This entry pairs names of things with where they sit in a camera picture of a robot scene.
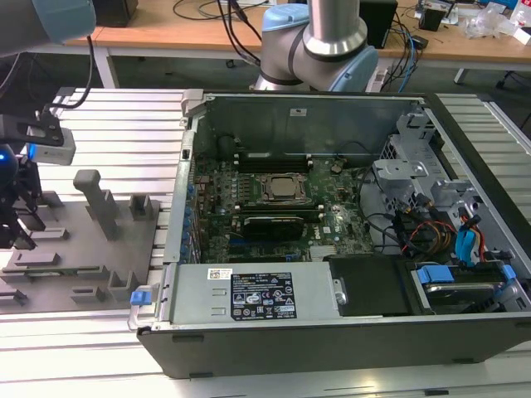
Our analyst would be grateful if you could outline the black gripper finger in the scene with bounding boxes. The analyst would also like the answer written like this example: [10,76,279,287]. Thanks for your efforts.
[0,198,37,250]
[16,158,47,232]

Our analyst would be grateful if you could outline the black RAM slot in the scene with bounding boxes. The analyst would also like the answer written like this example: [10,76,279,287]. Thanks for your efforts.
[232,201,325,214]
[236,160,313,175]

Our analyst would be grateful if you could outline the grey parts rack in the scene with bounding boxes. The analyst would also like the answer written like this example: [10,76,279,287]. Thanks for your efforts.
[0,168,163,313]

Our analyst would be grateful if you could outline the grey case corner latch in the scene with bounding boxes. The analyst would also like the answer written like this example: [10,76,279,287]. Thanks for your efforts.
[180,89,207,122]

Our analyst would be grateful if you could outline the silver power supply unit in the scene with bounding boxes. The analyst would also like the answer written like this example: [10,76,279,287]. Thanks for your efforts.
[168,263,346,328]

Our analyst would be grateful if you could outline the large black box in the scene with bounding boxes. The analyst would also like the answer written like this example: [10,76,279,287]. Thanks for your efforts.
[93,0,140,28]

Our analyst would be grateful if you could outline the metal CPU socket cover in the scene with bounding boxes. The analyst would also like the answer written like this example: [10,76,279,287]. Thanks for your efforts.
[252,172,317,206]

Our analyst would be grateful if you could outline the black graphics card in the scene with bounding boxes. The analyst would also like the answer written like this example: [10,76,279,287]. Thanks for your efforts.
[240,213,306,242]

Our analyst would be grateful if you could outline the silver CPU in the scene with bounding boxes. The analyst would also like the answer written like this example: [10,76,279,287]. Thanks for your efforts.
[269,177,306,198]

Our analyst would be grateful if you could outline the silver finned heat sink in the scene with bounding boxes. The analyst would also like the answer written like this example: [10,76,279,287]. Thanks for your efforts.
[310,245,340,263]

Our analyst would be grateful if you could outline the green motherboard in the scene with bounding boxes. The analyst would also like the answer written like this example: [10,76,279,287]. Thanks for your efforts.
[192,155,374,265]

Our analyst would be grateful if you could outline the black open PC case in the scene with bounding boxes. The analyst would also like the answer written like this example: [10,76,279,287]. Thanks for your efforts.
[128,89,531,381]

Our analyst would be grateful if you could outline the black plastic shroud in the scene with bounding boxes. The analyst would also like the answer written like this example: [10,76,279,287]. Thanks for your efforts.
[323,255,436,318]

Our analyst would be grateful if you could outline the silver metal drive cage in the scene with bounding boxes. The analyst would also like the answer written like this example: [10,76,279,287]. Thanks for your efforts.
[371,111,490,223]

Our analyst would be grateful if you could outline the black computer tower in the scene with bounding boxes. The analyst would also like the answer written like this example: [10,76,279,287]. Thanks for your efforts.
[358,0,400,51]

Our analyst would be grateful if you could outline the blue disk carrier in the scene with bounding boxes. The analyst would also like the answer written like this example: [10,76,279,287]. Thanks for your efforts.
[414,260,518,292]

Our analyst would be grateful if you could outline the small black box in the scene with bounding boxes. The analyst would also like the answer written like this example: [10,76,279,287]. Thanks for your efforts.
[417,7,448,31]

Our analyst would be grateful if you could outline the silver hard disk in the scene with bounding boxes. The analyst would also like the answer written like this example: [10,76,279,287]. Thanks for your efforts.
[422,281,499,311]

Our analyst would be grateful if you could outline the clear plastic bags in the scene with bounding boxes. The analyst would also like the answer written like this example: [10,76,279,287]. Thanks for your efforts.
[460,1,520,41]

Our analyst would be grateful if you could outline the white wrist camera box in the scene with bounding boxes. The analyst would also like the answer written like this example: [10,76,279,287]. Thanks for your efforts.
[24,127,78,165]

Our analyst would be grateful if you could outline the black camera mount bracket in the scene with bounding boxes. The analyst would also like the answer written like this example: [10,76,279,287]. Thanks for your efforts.
[0,110,63,146]

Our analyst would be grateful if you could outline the black robot camera cable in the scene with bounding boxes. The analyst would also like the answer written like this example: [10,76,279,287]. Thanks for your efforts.
[52,35,95,109]

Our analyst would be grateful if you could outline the wooden desk white frame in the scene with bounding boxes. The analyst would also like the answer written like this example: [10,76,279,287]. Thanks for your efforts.
[24,0,531,90]

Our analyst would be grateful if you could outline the black cable loop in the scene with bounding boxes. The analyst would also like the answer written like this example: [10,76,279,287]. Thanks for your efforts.
[173,0,266,20]

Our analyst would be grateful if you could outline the black wire in case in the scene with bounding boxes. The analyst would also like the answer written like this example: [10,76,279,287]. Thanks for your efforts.
[357,168,402,255]

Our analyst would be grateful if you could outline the blue hanging cable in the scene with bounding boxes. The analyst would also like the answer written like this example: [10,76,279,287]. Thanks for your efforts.
[402,25,419,95]

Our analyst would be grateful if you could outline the yellow orange wire bundle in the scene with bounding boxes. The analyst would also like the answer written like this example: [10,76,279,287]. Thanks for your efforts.
[410,221,457,255]

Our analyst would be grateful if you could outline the blue flat data wire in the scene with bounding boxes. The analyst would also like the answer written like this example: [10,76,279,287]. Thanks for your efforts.
[454,227,481,267]

